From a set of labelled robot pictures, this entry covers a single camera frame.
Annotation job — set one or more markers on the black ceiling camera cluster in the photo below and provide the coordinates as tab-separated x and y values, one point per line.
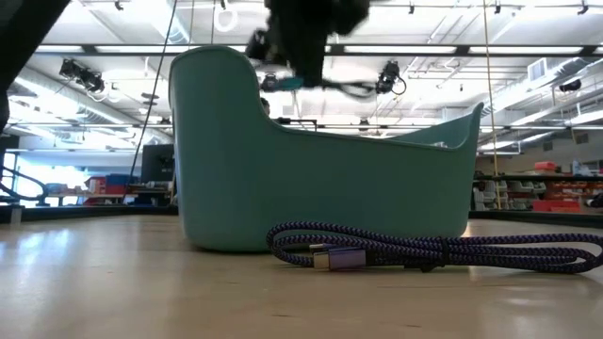
89	82

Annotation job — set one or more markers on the teal plastic basket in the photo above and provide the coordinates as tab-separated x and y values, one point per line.
306	188

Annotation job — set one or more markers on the black hanging camera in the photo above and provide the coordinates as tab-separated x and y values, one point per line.
387	77
268	85

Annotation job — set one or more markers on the red plastic bin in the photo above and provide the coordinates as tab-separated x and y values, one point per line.
556	205

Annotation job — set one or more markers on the metal storage shelf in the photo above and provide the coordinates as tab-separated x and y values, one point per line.
518	178

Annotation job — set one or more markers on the black overhead crossbar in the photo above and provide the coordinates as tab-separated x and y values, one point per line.
464	49

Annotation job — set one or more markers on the person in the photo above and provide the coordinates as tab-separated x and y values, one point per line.
266	107

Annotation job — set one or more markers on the wooden workbench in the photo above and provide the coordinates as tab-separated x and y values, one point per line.
85	195

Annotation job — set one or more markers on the red storage box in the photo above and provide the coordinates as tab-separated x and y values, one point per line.
101	185

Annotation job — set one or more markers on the black aluminium table frame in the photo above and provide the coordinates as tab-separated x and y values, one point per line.
70	213

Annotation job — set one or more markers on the black metal rig frame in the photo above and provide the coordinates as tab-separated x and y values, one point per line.
301	120

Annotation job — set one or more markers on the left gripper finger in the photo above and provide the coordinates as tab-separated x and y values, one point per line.
311	66

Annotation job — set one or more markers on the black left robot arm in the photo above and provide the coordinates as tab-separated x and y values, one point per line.
19	37

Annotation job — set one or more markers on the black computer monitor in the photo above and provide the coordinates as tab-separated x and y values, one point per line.
158	162

